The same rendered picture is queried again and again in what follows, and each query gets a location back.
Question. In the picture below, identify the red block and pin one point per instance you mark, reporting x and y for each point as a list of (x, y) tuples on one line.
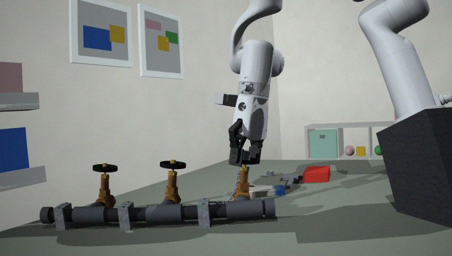
[(316, 174)]

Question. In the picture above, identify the dark grey pipe manifold with clamps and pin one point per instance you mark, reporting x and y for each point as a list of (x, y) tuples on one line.
[(102, 211)]

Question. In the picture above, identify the bag of cable ties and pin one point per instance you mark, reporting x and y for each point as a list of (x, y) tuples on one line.
[(266, 191)]

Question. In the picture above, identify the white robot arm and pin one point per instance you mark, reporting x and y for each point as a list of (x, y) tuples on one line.
[(380, 21)]

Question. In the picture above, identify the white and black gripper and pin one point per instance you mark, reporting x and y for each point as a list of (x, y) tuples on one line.
[(250, 121)]

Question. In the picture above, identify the grey cylinder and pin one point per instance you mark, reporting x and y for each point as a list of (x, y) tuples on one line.
[(247, 155)]

